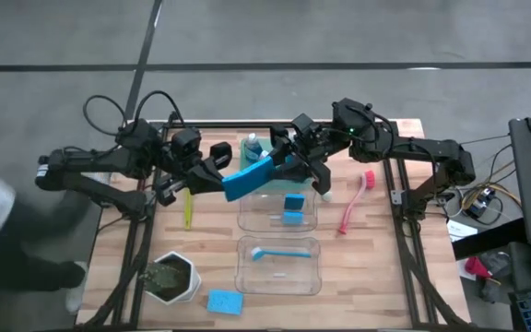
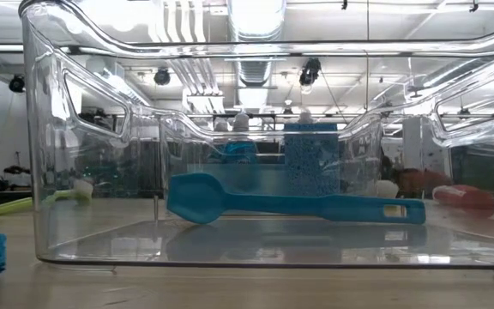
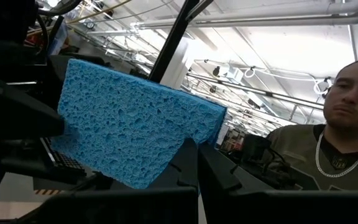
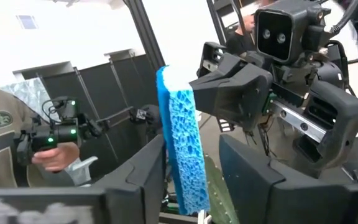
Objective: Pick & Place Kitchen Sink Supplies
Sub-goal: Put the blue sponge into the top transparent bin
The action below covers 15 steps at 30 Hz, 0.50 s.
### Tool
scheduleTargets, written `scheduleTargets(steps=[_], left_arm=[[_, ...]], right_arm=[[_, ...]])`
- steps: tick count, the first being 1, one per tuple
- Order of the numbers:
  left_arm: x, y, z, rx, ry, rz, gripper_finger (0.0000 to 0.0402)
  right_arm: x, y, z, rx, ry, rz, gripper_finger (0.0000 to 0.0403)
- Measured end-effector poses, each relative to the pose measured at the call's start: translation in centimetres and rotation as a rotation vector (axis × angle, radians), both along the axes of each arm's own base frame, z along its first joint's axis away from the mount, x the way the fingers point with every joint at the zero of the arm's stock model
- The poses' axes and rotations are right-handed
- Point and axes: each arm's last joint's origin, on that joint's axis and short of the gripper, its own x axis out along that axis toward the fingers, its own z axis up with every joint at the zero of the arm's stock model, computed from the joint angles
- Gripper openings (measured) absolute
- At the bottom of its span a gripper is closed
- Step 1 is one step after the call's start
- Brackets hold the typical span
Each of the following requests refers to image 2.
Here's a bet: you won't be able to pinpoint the blue plastic scoop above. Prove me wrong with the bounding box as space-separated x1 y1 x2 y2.
166 172 427 226

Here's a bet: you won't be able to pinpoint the green dish brush white bristles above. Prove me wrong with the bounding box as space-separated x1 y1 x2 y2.
0 178 95 216
373 179 401 199

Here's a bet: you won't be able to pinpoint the black ceiling lamp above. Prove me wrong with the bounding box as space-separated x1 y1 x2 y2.
8 74 27 94
153 68 172 86
298 57 323 87

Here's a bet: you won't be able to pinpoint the clear plastic bin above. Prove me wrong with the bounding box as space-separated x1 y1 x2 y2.
159 107 386 218
18 0 494 270

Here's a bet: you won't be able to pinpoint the silver ventilation duct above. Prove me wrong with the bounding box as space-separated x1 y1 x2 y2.
227 0 287 87

